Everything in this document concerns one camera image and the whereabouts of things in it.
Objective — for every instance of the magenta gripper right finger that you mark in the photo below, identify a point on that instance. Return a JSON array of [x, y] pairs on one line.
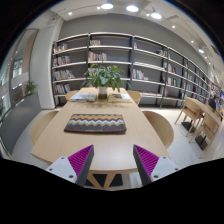
[[151, 167]]

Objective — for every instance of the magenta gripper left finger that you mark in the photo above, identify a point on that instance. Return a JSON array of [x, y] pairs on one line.
[[74, 168]]

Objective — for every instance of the zigzag patterned folded towel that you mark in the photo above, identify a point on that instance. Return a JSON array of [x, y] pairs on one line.
[[96, 123]]

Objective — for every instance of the wooden chair right near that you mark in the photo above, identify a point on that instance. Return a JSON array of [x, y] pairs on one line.
[[162, 127]]

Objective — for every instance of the long wooden table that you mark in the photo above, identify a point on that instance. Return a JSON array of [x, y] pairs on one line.
[[113, 154]]

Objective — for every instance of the wooden chair left near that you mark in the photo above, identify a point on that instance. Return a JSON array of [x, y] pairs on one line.
[[40, 125]]

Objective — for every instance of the wooden side chair far right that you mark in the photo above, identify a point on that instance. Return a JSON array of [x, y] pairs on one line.
[[206, 132]]

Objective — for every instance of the wooden side chair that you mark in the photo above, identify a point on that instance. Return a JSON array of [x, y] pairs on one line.
[[193, 114], [206, 132]]

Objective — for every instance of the white open magazine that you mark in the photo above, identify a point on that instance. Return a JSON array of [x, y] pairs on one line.
[[83, 97]]

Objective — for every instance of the wooden chair left far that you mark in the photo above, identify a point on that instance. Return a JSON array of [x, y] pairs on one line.
[[70, 94]]

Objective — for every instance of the yellow book stack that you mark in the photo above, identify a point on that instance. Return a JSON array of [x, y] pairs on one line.
[[121, 98]]

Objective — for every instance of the small plant by window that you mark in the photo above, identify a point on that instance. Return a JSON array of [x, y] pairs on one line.
[[29, 88]]

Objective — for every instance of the green potted plant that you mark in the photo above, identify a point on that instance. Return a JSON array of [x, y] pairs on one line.
[[102, 77]]

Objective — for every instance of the large grey bookshelf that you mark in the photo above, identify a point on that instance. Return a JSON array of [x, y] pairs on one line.
[[163, 76]]

